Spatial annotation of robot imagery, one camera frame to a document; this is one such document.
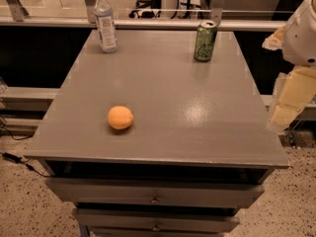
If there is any lower grey drawer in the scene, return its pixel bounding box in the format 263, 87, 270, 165
73, 209, 239, 233

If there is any metal railing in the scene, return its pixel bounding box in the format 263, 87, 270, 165
0, 0, 282, 31

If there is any grey drawer cabinet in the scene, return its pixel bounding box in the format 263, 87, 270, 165
26, 31, 288, 237

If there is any blue plastic water bottle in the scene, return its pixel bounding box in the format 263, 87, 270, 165
94, 0, 118, 53

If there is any grey drawer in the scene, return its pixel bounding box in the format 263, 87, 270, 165
73, 209, 239, 233
46, 178, 264, 208

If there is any upper grey drawer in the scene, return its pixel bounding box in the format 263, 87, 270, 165
46, 178, 264, 208

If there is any black floor cable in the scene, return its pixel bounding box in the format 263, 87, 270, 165
0, 124, 50, 179

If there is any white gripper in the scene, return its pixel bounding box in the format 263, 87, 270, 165
262, 0, 316, 131

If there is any orange fruit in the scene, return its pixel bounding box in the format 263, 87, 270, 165
108, 106, 133, 129

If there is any green soda can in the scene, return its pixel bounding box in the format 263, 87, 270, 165
194, 20, 217, 62

